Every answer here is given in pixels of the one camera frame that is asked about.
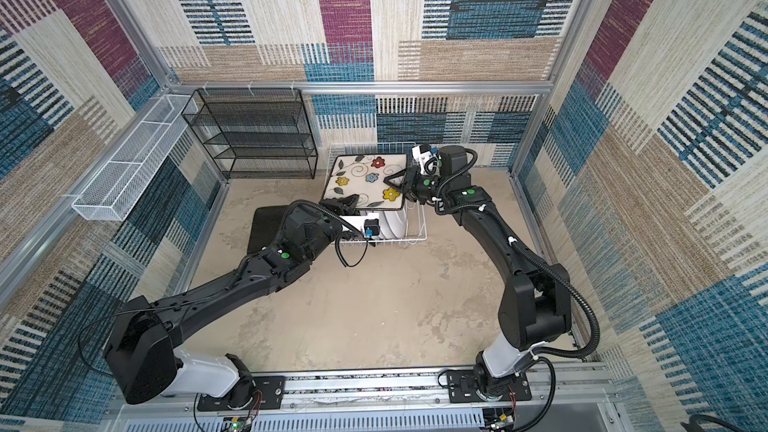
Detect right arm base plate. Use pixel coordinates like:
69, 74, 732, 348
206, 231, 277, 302
437, 369, 532, 403

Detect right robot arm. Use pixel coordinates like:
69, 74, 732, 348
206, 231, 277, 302
385, 144, 572, 400

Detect black mesh shelf rack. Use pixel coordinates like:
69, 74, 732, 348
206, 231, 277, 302
181, 88, 318, 180

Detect aluminium mounting rail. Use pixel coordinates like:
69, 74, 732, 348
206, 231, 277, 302
99, 362, 633, 431

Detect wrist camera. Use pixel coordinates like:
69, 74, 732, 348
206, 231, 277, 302
411, 144, 439, 176
349, 212, 382, 242

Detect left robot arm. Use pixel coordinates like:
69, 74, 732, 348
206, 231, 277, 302
103, 195, 364, 409

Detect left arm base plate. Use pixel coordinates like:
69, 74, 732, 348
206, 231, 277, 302
195, 376, 285, 412

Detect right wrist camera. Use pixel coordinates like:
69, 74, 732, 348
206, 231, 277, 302
411, 144, 439, 176

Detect white round plate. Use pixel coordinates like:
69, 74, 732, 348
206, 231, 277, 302
387, 209, 408, 239
380, 211, 404, 240

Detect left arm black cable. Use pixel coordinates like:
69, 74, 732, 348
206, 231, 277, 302
281, 199, 371, 269

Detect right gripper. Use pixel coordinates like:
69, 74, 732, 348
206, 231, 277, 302
382, 166, 448, 204

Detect white mesh wall basket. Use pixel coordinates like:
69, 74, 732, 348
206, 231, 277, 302
72, 94, 189, 222

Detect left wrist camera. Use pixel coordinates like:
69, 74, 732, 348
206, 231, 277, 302
349, 212, 382, 242

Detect floral square plate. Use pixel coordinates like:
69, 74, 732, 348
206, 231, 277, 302
322, 154, 408, 211

